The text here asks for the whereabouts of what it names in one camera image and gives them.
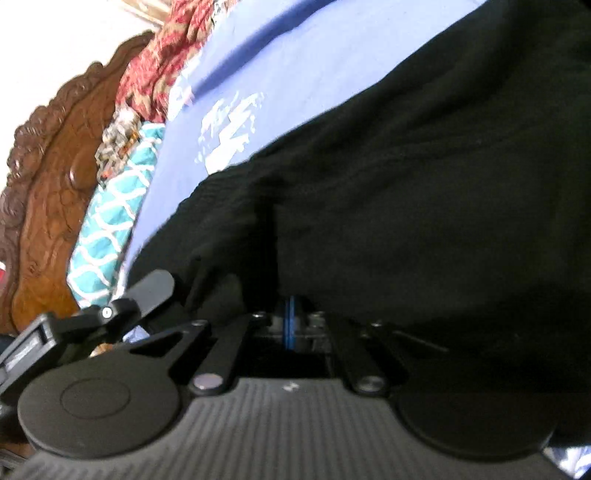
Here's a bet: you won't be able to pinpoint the blue printed bedsheet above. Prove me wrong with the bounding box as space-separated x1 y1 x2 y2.
117 0 490 296

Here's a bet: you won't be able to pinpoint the red floral blanket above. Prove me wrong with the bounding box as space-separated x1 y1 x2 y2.
115 0 232 124

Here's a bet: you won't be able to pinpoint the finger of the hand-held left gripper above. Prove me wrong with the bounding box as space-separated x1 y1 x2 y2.
91 270 176 345

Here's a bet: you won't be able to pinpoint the teal patterned pillow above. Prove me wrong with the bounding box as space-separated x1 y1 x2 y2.
67 122 167 308

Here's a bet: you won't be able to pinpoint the black pants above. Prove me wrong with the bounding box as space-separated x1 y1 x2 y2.
122 0 591 455

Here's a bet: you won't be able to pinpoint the crumpled floral cloth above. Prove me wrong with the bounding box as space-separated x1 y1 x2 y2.
95 108 141 180

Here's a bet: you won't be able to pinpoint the carved wooden headboard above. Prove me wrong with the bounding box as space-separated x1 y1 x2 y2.
0 30 155 335

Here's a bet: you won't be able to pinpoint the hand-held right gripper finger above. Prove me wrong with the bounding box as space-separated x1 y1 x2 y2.
131 295 293 397
292 295 451 397

